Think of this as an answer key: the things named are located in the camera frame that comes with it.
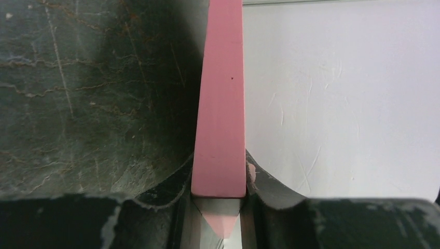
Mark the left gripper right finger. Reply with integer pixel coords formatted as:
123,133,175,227
240,154,439,248

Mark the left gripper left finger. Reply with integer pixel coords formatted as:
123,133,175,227
1,158,193,248

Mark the orange picture frame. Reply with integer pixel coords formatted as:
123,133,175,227
191,1,246,239

